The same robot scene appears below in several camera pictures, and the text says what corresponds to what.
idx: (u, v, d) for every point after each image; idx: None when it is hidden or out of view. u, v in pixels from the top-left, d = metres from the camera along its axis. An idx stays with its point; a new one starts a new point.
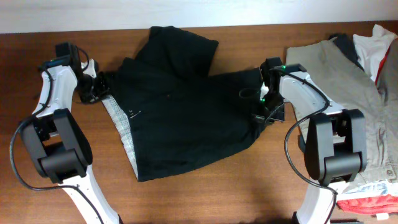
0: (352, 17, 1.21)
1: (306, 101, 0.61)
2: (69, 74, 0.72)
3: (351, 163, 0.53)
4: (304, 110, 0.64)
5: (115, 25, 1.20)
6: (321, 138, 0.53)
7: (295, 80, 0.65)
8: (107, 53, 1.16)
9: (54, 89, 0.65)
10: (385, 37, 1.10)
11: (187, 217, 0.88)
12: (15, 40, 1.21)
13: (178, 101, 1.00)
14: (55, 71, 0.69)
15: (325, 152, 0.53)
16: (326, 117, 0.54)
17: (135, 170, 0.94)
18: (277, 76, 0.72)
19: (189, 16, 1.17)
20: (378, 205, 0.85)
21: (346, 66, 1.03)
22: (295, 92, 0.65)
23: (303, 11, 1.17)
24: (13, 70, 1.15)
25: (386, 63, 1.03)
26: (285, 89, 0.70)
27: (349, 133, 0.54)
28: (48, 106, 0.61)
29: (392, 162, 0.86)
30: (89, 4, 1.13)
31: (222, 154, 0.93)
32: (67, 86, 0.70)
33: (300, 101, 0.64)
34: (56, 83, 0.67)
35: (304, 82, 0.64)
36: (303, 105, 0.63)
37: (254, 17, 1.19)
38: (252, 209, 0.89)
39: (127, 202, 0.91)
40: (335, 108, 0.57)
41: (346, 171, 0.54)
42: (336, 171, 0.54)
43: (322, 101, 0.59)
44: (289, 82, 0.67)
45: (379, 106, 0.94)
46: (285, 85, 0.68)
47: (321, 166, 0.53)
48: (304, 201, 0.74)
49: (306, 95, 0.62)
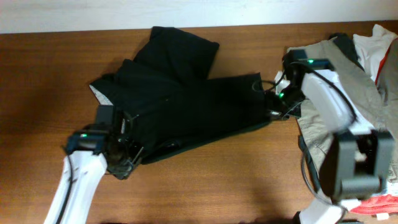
0: (353, 17, 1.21)
1: (330, 102, 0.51)
2: (95, 170, 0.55)
3: (370, 183, 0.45)
4: (330, 112, 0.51)
5: (115, 26, 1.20)
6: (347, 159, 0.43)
7: (322, 81, 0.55)
8: (106, 54, 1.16)
9: (70, 196, 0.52)
10: (385, 37, 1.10)
11: (187, 217, 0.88)
12: (14, 40, 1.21)
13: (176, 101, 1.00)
14: (80, 165, 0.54)
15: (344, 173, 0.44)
16: (352, 136, 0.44)
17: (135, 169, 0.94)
18: (300, 70, 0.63)
19: (189, 16, 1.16)
20: (379, 205, 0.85)
21: (347, 66, 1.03)
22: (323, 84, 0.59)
23: (304, 11, 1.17)
24: (14, 70, 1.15)
25: (387, 62, 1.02)
26: (308, 88, 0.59)
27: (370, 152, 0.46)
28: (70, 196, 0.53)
29: (392, 163, 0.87)
30: (89, 4, 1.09)
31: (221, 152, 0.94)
32: (91, 187, 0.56)
33: (324, 105, 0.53)
34: (75, 185, 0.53)
35: (331, 86, 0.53)
36: (327, 110, 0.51)
37: (254, 17, 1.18)
38: (252, 209, 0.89)
39: (127, 201, 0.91)
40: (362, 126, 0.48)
41: (363, 193, 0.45)
42: (354, 192, 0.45)
43: None
44: (314, 81, 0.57)
45: (379, 106, 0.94)
46: (310, 84, 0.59)
47: (336, 186, 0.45)
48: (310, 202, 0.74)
49: (331, 98, 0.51)
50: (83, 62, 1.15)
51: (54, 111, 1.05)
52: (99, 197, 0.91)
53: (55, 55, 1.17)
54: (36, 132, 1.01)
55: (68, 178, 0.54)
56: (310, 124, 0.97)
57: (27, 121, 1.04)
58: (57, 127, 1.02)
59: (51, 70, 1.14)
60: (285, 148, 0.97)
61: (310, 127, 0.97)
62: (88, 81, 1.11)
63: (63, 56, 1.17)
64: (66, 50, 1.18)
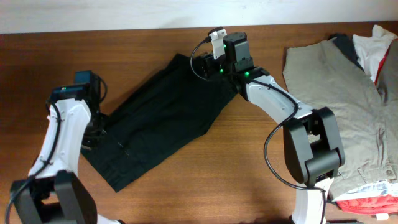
0: (352, 18, 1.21)
1: (277, 107, 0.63)
2: (81, 114, 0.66)
3: (328, 160, 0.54)
4: (274, 115, 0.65)
5: (116, 26, 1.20)
6: (302, 145, 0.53)
7: (261, 86, 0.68)
8: (106, 53, 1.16)
9: (61, 135, 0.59)
10: (385, 37, 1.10)
11: (187, 218, 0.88)
12: (12, 40, 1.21)
13: (160, 117, 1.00)
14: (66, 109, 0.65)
15: (304, 155, 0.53)
16: (296, 121, 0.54)
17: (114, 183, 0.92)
18: (240, 81, 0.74)
19: (188, 16, 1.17)
20: (378, 205, 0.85)
21: (346, 67, 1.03)
22: (263, 99, 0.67)
23: (303, 11, 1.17)
24: (15, 71, 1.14)
25: (386, 63, 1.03)
26: (253, 97, 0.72)
27: (323, 131, 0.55)
28: (50, 162, 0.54)
29: (391, 163, 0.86)
30: (89, 4, 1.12)
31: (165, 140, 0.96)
32: (78, 129, 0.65)
33: (271, 107, 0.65)
34: (63, 126, 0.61)
35: (269, 88, 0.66)
36: (275, 112, 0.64)
37: (254, 17, 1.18)
38: (252, 210, 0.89)
39: (125, 202, 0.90)
40: (305, 110, 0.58)
41: (327, 168, 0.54)
42: (320, 170, 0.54)
43: (290, 105, 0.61)
44: (256, 89, 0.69)
45: (379, 106, 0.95)
46: (253, 94, 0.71)
47: (303, 168, 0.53)
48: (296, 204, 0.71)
49: (278, 105, 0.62)
50: (81, 61, 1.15)
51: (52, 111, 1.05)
52: (99, 198, 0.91)
53: (55, 55, 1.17)
54: (37, 131, 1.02)
55: (56, 119, 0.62)
56: None
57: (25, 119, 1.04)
58: None
59: (51, 70, 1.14)
60: None
61: None
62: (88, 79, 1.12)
63: (61, 57, 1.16)
64: (64, 50, 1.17)
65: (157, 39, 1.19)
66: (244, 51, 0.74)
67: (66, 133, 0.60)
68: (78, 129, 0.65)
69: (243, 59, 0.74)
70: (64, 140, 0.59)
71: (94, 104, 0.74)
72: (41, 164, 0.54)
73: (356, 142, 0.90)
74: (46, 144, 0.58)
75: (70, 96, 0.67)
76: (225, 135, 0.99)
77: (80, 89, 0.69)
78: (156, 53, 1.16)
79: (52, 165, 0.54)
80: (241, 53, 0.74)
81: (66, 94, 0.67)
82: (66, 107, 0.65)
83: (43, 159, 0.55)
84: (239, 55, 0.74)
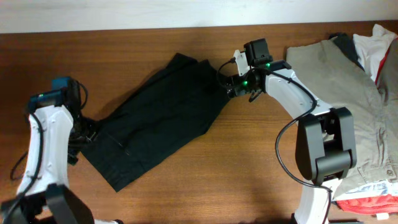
0: (353, 17, 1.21)
1: (294, 101, 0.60)
2: (63, 119, 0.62)
3: (341, 160, 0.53)
4: (291, 109, 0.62)
5: (116, 25, 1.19)
6: (315, 142, 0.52)
7: (281, 79, 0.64)
8: (106, 53, 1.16)
9: (47, 145, 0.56)
10: (385, 37, 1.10)
11: (188, 218, 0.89)
12: (10, 40, 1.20)
13: (159, 117, 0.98)
14: (46, 116, 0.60)
15: (316, 153, 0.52)
16: (313, 117, 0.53)
17: (112, 182, 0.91)
18: (261, 72, 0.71)
19: (189, 16, 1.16)
20: (378, 205, 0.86)
21: (346, 66, 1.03)
22: (281, 91, 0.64)
23: (305, 10, 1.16)
24: (15, 72, 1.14)
25: (386, 63, 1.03)
26: (271, 89, 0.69)
27: (337, 130, 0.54)
28: (38, 177, 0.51)
29: (392, 162, 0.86)
30: (89, 4, 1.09)
31: (168, 141, 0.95)
32: (63, 134, 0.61)
33: (290, 101, 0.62)
34: (46, 135, 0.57)
35: (290, 81, 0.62)
36: (293, 106, 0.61)
37: (255, 17, 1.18)
38: (252, 209, 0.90)
39: (127, 202, 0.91)
40: (323, 108, 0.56)
41: (337, 168, 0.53)
42: (330, 170, 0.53)
43: (309, 101, 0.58)
44: (276, 82, 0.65)
45: (379, 106, 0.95)
46: (272, 85, 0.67)
47: (314, 167, 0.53)
48: (301, 201, 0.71)
49: (298, 99, 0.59)
50: (81, 62, 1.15)
51: None
52: (100, 198, 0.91)
53: (56, 56, 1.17)
54: None
55: (37, 129, 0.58)
56: None
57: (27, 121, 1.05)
58: None
59: (51, 71, 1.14)
60: (285, 149, 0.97)
61: None
62: (89, 80, 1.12)
63: (62, 58, 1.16)
64: (64, 51, 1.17)
65: (157, 40, 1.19)
66: (263, 48, 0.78)
67: (51, 142, 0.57)
68: (62, 133, 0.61)
69: (263, 56, 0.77)
70: (51, 149, 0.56)
71: (75, 109, 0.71)
72: (28, 179, 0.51)
73: (357, 142, 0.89)
74: (31, 157, 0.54)
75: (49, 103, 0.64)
76: (226, 135, 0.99)
77: (58, 93, 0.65)
78: (157, 53, 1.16)
79: (40, 180, 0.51)
80: (260, 50, 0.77)
81: (43, 102, 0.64)
82: (45, 115, 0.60)
83: (29, 174, 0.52)
84: (258, 52, 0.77)
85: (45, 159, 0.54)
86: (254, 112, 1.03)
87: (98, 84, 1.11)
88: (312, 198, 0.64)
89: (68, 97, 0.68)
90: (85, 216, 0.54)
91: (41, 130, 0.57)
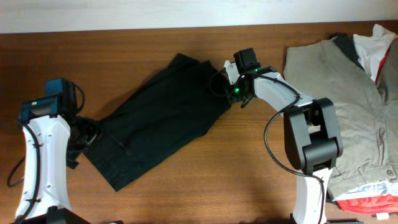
0: (352, 18, 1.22)
1: (279, 98, 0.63)
2: (60, 130, 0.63)
3: (328, 149, 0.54)
4: (278, 107, 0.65)
5: (116, 25, 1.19)
6: (301, 131, 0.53)
7: (267, 80, 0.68)
8: (106, 54, 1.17)
9: (45, 163, 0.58)
10: (385, 37, 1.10)
11: (187, 218, 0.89)
12: (11, 40, 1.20)
13: (157, 116, 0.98)
14: (43, 129, 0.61)
15: (303, 141, 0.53)
16: (296, 107, 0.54)
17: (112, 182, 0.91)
18: (249, 75, 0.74)
19: (189, 16, 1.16)
20: (378, 205, 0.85)
21: (346, 66, 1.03)
22: (268, 91, 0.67)
23: (305, 10, 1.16)
24: (16, 73, 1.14)
25: (386, 62, 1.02)
26: (260, 91, 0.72)
27: (321, 119, 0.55)
28: (38, 198, 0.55)
29: (392, 162, 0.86)
30: (89, 4, 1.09)
31: (169, 142, 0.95)
32: (61, 148, 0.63)
33: (275, 99, 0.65)
34: (43, 151, 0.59)
35: (275, 81, 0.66)
36: (278, 103, 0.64)
37: (255, 17, 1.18)
38: (252, 209, 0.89)
39: (126, 202, 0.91)
40: (306, 101, 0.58)
41: (325, 157, 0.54)
42: (317, 158, 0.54)
43: (293, 94, 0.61)
44: (262, 83, 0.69)
45: (379, 106, 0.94)
46: (260, 88, 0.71)
47: (301, 155, 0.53)
48: (296, 201, 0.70)
49: (282, 96, 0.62)
50: (81, 62, 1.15)
51: None
52: (99, 198, 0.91)
53: (56, 56, 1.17)
54: None
55: (33, 143, 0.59)
56: None
57: None
58: None
59: (51, 71, 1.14)
60: (285, 149, 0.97)
61: None
62: (89, 80, 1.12)
63: (62, 58, 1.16)
64: (64, 51, 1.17)
65: (157, 40, 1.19)
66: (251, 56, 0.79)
67: (50, 160, 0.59)
68: (60, 147, 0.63)
69: (252, 63, 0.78)
70: (49, 168, 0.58)
71: (71, 116, 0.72)
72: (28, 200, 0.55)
73: (357, 142, 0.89)
74: (29, 175, 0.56)
75: (45, 112, 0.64)
76: (226, 135, 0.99)
77: (53, 101, 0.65)
78: (157, 54, 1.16)
79: (40, 202, 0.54)
80: (248, 58, 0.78)
81: (38, 110, 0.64)
82: (40, 128, 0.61)
83: (28, 195, 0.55)
84: (246, 60, 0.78)
85: (44, 178, 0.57)
86: (255, 112, 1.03)
87: (98, 84, 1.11)
88: (305, 192, 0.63)
89: (63, 104, 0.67)
90: None
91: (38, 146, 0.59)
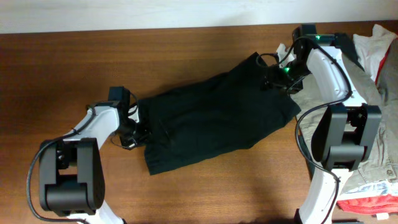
0: (352, 17, 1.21)
1: (331, 84, 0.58)
2: (112, 116, 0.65)
3: (353, 152, 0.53)
4: (325, 92, 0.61)
5: (115, 25, 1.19)
6: (336, 127, 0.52)
7: (326, 57, 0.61)
8: (106, 54, 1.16)
9: (94, 120, 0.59)
10: (385, 37, 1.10)
11: (187, 218, 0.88)
12: (12, 40, 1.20)
13: (188, 119, 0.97)
14: (103, 107, 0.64)
15: (334, 138, 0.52)
16: (344, 107, 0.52)
17: (152, 169, 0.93)
18: (308, 45, 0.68)
19: (189, 15, 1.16)
20: (378, 205, 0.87)
21: (347, 65, 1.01)
22: (322, 70, 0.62)
23: (303, 10, 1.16)
24: (15, 72, 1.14)
25: (386, 63, 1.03)
26: (313, 62, 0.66)
27: (361, 126, 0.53)
28: (78, 132, 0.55)
29: (392, 162, 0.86)
30: (89, 4, 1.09)
31: (208, 133, 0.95)
32: (109, 125, 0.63)
33: (326, 83, 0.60)
34: (96, 116, 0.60)
35: (333, 61, 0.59)
36: (328, 87, 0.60)
37: (254, 17, 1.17)
38: (252, 209, 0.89)
39: (127, 202, 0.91)
40: (356, 101, 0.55)
41: (349, 157, 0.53)
42: (341, 156, 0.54)
43: (344, 89, 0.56)
44: (318, 58, 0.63)
45: (379, 106, 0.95)
46: (314, 59, 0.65)
47: (326, 149, 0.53)
48: (308, 196, 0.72)
49: (335, 81, 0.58)
50: (81, 61, 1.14)
51: (56, 111, 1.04)
52: None
53: (56, 56, 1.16)
54: (38, 132, 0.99)
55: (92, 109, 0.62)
56: (309, 124, 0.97)
57: (26, 120, 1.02)
58: (57, 128, 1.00)
59: (51, 70, 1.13)
60: (286, 148, 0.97)
61: (310, 127, 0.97)
62: (87, 79, 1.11)
63: (61, 56, 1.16)
64: (64, 50, 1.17)
65: (156, 40, 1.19)
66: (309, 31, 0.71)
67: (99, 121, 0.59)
68: (108, 125, 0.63)
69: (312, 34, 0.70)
70: (96, 123, 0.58)
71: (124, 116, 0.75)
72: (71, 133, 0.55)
73: None
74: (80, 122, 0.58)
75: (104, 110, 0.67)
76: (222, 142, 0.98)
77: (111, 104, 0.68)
78: (157, 53, 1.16)
79: (79, 135, 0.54)
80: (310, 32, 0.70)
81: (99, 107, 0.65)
82: (101, 107, 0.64)
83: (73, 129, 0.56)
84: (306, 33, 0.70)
85: (89, 126, 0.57)
86: None
87: (97, 83, 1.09)
88: (318, 190, 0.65)
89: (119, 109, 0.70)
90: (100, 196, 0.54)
91: (94, 113, 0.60)
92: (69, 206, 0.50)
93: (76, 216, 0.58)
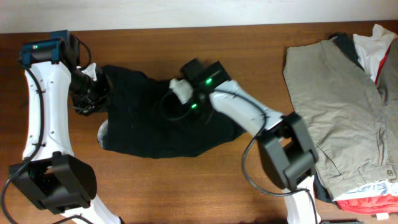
0: (353, 17, 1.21)
1: (246, 116, 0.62)
2: (63, 78, 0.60)
3: (304, 161, 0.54)
4: (245, 126, 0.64)
5: (115, 25, 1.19)
6: (275, 151, 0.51)
7: (227, 96, 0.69)
8: (106, 54, 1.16)
9: (46, 110, 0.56)
10: (385, 37, 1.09)
11: (187, 218, 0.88)
12: (12, 40, 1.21)
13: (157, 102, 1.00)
14: (46, 74, 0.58)
15: (282, 163, 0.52)
16: (269, 134, 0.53)
17: (109, 142, 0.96)
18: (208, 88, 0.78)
19: (189, 15, 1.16)
20: (379, 205, 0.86)
21: (347, 66, 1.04)
22: (230, 108, 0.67)
23: (304, 10, 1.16)
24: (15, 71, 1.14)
25: (386, 62, 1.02)
26: (220, 107, 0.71)
27: (295, 135, 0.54)
28: (43, 143, 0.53)
29: (392, 162, 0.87)
30: (89, 4, 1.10)
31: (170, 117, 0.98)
32: (62, 94, 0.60)
33: (240, 116, 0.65)
34: (46, 97, 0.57)
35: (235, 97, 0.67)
36: (245, 120, 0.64)
37: (254, 17, 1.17)
38: (252, 209, 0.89)
39: (127, 202, 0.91)
40: (275, 118, 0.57)
41: (303, 168, 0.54)
42: (296, 173, 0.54)
43: (259, 113, 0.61)
44: (222, 100, 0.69)
45: (379, 106, 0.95)
46: (219, 104, 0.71)
47: (282, 178, 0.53)
48: (287, 208, 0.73)
49: (247, 112, 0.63)
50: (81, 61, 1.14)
51: None
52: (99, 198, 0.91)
53: None
54: None
55: (35, 89, 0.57)
56: (310, 124, 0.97)
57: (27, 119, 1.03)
58: None
59: None
60: None
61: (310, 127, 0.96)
62: None
63: None
64: None
65: (156, 39, 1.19)
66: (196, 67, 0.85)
67: (51, 106, 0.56)
68: (63, 91, 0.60)
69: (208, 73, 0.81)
70: (51, 114, 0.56)
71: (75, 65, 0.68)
72: (33, 145, 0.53)
73: (357, 142, 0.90)
74: (33, 121, 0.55)
75: (44, 56, 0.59)
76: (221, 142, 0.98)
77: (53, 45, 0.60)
78: (157, 53, 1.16)
79: (45, 146, 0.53)
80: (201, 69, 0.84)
81: (38, 54, 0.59)
82: (42, 74, 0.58)
83: (33, 140, 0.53)
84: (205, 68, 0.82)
85: (49, 127, 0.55)
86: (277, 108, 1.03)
87: None
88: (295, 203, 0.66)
89: (65, 50, 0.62)
90: (92, 185, 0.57)
91: (40, 92, 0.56)
92: (65, 201, 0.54)
93: (73, 212, 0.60)
